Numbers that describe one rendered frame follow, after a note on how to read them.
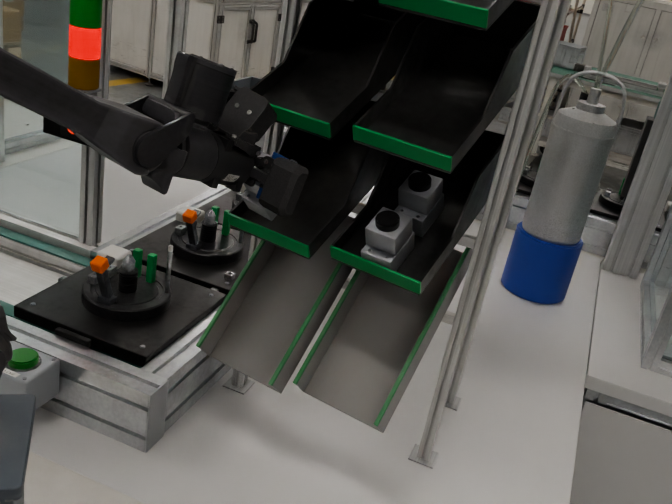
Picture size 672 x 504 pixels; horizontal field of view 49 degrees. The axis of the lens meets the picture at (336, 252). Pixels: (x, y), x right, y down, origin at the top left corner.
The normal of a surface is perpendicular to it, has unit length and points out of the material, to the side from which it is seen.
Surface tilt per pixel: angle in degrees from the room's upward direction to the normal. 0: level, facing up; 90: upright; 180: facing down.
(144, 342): 0
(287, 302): 45
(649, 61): 90
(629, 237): 90
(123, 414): 90
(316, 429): 0
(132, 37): 90
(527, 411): 0
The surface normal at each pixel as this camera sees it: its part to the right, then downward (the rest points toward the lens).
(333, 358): -0.24, -0.44
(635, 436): -0.36, 0.33
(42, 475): 0.17, -0.90
